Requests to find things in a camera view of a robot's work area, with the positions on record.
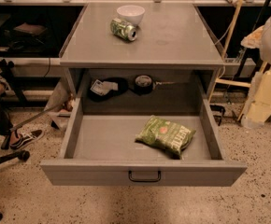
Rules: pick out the green jalapeno chip bag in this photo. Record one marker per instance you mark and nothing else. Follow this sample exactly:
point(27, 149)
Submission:
point(165, 134)

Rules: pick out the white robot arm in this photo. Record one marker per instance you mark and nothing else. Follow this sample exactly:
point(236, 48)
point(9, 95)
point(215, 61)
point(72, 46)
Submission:
point(257, 108)

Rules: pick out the grey open drawer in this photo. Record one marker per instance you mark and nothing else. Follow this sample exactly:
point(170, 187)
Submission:
point(100, 147)

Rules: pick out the grey cabinet counter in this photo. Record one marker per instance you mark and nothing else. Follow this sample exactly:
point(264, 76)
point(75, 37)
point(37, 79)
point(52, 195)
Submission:
point(171, 35)

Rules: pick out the green soda can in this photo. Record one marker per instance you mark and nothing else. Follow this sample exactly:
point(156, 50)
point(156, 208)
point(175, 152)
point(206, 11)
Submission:
point(123, 29)

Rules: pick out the white bowl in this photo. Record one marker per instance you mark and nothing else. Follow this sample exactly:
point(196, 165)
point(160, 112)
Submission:
point(131, 13)

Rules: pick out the black white sneaker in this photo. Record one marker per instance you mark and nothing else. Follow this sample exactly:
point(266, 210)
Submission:
point(19, 140)

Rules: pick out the black chair caster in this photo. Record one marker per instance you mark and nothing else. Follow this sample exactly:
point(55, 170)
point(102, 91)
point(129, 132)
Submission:
point(22, 155)

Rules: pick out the brown box on shelf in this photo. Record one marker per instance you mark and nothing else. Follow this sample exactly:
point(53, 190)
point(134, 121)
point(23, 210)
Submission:
point(29, 29)

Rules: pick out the black drawer handle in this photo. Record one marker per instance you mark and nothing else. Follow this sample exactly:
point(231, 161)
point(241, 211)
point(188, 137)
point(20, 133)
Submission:
point(144, 177)

